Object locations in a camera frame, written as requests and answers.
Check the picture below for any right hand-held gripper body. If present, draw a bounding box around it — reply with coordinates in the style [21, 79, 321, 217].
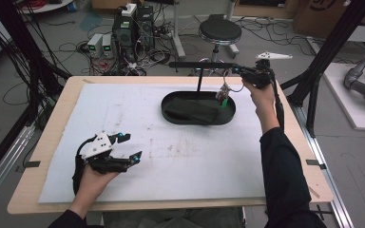
[246, 51, 293, 89]

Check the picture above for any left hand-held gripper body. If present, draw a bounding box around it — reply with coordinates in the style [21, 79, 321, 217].
[79, 131, 131, 175]

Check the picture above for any key ring with coloured tags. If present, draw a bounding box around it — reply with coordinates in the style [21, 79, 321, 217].
[215, 69, 245, 108]

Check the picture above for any black wallet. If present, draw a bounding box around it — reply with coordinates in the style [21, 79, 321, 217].
[163, 96, 221, 125]

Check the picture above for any person's right hand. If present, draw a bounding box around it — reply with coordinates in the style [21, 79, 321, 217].
[241, 80, 279, 114]

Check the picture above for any person's left hand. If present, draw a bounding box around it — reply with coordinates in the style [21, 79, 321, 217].
[72, 164, 122, 209]

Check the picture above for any white table mat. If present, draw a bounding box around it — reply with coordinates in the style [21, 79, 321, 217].
[37, 83, 267, 204]

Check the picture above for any black round stool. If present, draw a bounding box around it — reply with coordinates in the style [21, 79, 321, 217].
[198, 13, 242, 77]

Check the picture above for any grey table leg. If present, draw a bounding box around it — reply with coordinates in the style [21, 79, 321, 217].
[170, 0, 186, 60]

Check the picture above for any person's lap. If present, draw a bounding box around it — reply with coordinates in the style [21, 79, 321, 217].
[103, 207, 246, 228]

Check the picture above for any cardboard box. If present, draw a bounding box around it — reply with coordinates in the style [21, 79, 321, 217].
[293, 0, 355, 39]

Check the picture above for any white floor board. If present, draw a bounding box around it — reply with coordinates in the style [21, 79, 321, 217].
[322, 62, 365, 132]

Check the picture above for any grey power supply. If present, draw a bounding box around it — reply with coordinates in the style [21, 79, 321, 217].
[86, 33, 104, 59]
[102, 33, 115, 59]

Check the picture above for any black computer tower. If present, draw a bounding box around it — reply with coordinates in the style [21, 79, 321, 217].
[112, 4, 139, 63]
[136, 5, 156, 51]

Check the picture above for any white power strip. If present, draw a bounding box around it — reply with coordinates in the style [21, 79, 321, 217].
[121, 3, 138, 17]

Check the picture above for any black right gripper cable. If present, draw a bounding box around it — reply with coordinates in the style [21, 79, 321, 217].
[269, 70, 287, 133]

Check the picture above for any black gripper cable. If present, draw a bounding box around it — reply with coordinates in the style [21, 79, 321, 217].
[269, 70, 287, 133]
[71, 136, 91, 195]

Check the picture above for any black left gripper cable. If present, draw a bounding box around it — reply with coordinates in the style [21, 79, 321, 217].
[71, 136, 91, 195]

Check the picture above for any aluminium rail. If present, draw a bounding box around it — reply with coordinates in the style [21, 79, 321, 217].
[0, 123, 36, 210]
[293, 104, 355, 228]

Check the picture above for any black frame post with cables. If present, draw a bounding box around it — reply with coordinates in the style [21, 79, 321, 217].
[0, 0, 72, 134]

